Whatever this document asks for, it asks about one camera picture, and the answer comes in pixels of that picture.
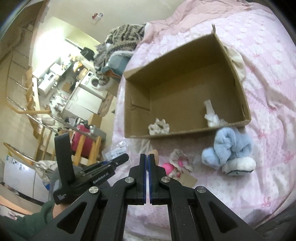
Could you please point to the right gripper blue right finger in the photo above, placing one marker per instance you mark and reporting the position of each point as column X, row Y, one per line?
column 157, row 194

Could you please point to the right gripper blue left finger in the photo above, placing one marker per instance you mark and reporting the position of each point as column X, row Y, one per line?
column 138, row 193

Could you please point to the pink rubber duck toy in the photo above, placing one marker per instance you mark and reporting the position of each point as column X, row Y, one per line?
column 171, row 171

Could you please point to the tan cylindrical roll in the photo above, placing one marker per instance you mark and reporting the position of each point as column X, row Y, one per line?
column 156, row 156

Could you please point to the clear plastic packet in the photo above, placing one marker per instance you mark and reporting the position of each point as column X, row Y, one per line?
column 115, row 150

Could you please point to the white lace scrunchie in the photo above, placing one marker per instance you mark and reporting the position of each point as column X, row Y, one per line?
column 159, row 127

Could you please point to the white sock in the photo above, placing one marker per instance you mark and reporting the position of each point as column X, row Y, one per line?
column 212, row 118

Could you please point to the beige lace scrunchie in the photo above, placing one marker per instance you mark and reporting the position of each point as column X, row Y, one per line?
column 180, row 161

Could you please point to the person's left hand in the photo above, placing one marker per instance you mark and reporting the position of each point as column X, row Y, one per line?
column 58, row 208

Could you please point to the white kitchen cabinet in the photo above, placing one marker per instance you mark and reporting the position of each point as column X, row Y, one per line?
column 81, row 104

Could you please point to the white washing machine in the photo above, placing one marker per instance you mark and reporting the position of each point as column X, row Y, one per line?
column 90, row 83

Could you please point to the brown cardboard box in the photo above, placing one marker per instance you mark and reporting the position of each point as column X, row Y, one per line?
column 174, row 87

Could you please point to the teal pet bed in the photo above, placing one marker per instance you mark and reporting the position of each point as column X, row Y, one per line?
column 117, row 63

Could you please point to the cream cloth beside box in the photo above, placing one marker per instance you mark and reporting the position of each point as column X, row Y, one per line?
column 237, row 61

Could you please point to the patterned knit blanket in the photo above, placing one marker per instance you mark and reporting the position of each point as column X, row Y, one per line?
column 124, row 38

